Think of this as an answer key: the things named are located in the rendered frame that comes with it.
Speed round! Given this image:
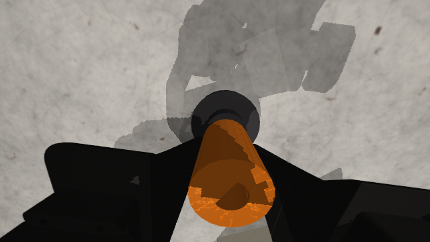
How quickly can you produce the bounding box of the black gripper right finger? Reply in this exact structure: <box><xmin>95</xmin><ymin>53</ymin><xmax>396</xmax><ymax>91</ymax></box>
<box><xmin>253</xmin><ymin>144</ymin><xmax>430</xmax><ymax>242</ymax></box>

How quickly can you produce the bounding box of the orange knob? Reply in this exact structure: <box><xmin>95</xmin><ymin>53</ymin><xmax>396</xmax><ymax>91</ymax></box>
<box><xmin>188</xmin><ymin>119</ymin><xmax>275</xmax><ymax>228</ymax></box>

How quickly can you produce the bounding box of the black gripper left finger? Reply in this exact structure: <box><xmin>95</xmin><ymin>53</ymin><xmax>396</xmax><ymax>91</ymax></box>
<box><xmin>44</xmin><ymin>136</ymin><xmax>203</xmax><ymax>242</ymax></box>

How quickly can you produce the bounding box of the dark stepped round pedestal with shaft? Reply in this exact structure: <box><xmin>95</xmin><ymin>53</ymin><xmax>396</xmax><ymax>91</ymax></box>
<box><xmin>191</xmin><ymin>90</ymin><xmax>260</xmax><ymax>143</ymax></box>

